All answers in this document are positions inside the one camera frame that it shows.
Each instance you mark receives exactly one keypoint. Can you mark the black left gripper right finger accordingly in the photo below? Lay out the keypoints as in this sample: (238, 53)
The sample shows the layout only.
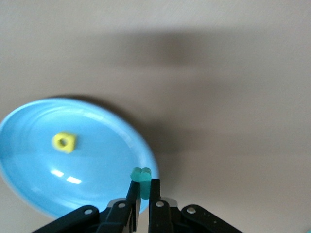
(160, 218)

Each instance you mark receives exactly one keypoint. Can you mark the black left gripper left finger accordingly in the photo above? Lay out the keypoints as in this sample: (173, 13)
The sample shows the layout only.
(116, 218)

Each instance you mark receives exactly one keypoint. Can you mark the teal foam letter l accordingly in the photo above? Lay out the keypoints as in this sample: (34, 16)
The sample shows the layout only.
(139, 176)

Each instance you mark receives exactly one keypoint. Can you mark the yellow foam letter o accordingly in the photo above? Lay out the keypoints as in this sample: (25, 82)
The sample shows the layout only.
(71, 146)

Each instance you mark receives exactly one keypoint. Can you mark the blue plate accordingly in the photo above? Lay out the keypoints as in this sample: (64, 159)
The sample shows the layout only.
(97, 157)

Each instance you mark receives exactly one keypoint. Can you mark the brown table cover sheet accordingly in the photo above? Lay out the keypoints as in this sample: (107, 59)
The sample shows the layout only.
(218, 72)

